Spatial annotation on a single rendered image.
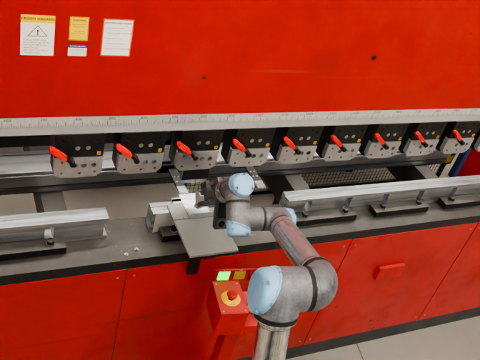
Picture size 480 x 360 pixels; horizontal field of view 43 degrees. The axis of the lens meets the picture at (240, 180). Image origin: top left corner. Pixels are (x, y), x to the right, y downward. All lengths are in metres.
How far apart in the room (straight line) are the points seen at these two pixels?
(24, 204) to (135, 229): 1.48
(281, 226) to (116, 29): 0.73
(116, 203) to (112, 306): 1.46
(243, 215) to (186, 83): 0.44
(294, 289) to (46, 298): 1.00
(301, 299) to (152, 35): 0.84
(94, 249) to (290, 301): 0.89
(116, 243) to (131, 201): 1.54
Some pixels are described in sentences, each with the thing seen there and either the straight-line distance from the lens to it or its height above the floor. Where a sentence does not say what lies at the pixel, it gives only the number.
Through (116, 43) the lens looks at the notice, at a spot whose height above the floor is 1.64.
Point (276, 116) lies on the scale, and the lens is 2.10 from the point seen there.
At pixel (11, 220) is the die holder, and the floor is 0.97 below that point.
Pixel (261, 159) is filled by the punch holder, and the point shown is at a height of 1.20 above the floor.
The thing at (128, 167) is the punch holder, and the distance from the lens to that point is 2.01.
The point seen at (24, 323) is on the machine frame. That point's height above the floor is 0.62.
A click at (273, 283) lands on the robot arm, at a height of 1.38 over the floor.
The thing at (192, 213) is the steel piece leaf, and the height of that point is 1.00.
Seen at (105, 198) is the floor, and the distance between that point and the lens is 3.74.
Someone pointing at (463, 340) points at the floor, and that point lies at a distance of 3.74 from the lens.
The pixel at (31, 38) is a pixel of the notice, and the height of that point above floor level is 1.65.
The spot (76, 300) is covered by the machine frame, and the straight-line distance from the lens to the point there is 2.25.
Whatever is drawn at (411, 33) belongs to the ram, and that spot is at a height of 1.72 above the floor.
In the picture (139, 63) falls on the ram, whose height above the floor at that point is 1.58.
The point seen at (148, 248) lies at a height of 0.87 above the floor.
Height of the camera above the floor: 2.42
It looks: 36 degrees down
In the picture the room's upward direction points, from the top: 16 degrees clockwise
